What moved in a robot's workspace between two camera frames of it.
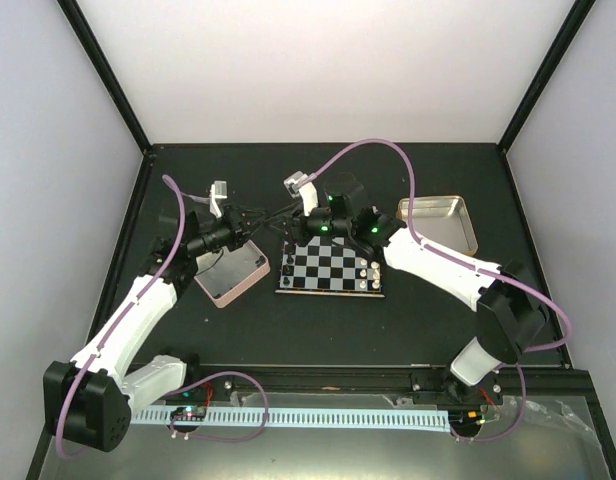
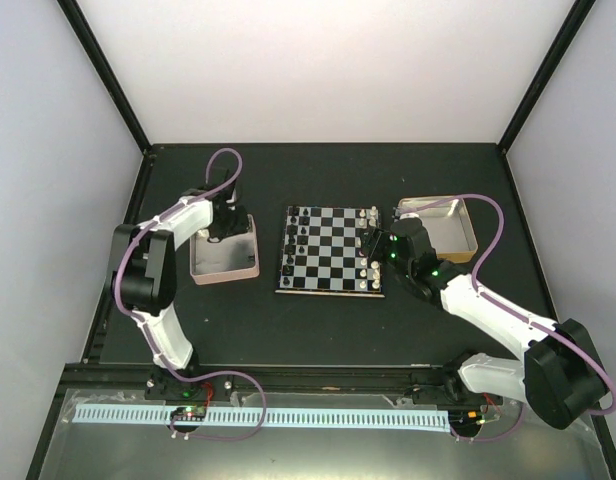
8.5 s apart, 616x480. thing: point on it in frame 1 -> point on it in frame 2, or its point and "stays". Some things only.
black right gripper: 298,231 -> 372,247
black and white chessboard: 329,268 stays
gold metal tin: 443,220 stays
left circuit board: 189,413 stays
